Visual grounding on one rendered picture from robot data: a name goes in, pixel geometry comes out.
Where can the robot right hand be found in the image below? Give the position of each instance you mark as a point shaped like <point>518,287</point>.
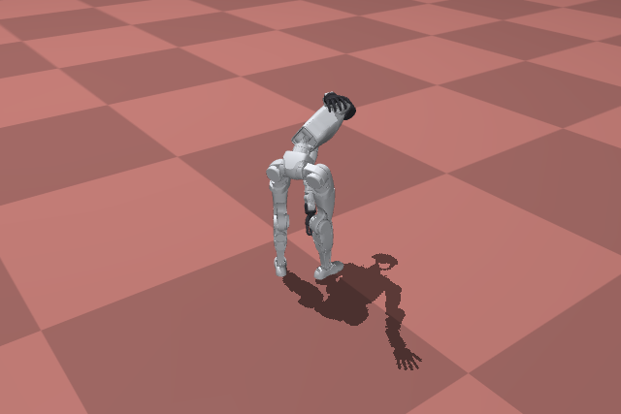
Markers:
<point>332,98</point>

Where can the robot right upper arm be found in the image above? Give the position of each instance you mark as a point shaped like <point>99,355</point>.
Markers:
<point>343,110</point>

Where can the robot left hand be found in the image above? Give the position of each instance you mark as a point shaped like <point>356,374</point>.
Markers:
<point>310,214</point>

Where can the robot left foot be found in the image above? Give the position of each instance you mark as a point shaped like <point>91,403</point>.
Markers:
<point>280,270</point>

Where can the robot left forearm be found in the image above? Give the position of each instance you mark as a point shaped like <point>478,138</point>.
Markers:
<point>309,199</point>

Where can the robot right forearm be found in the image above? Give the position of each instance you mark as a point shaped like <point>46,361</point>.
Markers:
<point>331,106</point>

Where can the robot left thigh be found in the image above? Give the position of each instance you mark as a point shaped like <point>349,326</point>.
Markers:
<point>279,186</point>

